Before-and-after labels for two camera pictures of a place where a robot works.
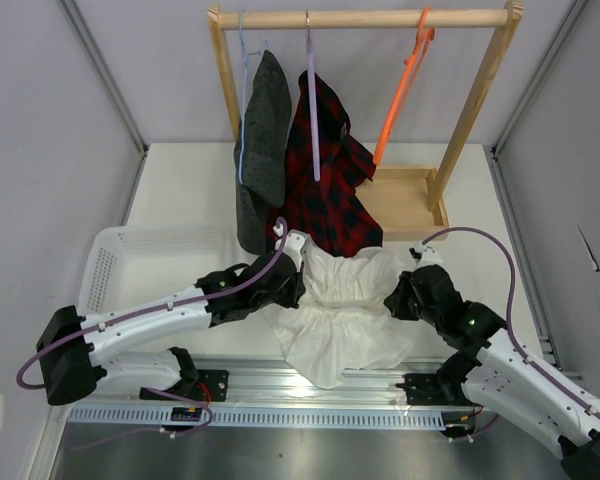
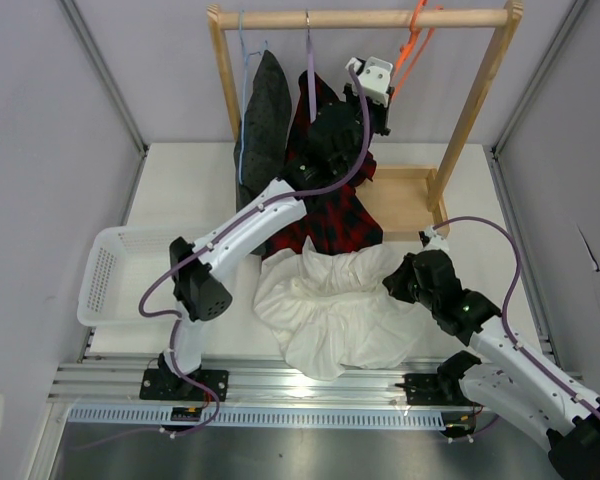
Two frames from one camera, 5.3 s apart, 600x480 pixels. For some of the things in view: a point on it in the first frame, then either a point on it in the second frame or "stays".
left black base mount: x=209 y=386 stays
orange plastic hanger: x=424 y=36 -> x=404 y=48
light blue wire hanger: x=244 y=88 stays
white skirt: x=341 y=321 stays
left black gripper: x=297 y=290 -> x=381 y=111
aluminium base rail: x=268 y=383 stays
